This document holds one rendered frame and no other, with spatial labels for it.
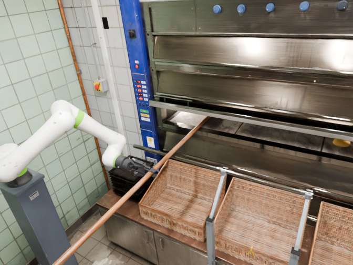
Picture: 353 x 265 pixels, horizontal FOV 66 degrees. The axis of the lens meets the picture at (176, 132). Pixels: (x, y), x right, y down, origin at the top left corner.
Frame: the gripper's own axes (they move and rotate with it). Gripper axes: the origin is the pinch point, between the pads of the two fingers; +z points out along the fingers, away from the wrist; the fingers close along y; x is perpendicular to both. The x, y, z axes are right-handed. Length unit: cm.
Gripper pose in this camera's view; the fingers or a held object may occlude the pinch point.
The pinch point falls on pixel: (151, 172)
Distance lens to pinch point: 169.7
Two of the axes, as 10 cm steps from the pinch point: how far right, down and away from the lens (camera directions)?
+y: 0.8, 8.7, 4.9
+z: 8.5, 1.9, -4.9
